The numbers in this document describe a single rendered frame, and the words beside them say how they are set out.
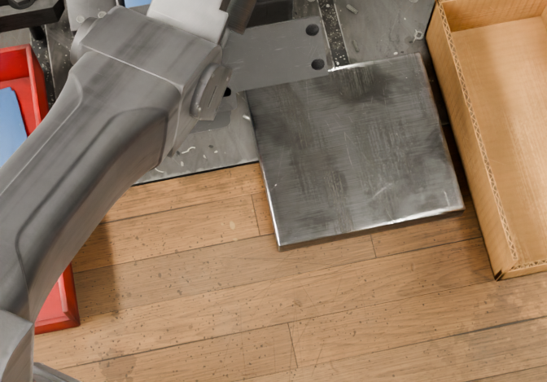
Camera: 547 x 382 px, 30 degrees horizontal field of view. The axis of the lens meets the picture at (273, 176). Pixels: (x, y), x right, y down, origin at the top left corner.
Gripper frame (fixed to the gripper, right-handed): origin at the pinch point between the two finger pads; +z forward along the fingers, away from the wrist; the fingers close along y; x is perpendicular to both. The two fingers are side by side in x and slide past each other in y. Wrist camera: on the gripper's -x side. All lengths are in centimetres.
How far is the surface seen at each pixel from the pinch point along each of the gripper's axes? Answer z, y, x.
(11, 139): 8.4, -4.7, 16.0
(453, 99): 3.0, -7.9, -24.1
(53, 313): 0.4, -19.5, 14.5
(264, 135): 4.9, -8.2, -6.8
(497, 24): 9.6, -2.5, -31.3
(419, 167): 1.9, -13.3, -19.8
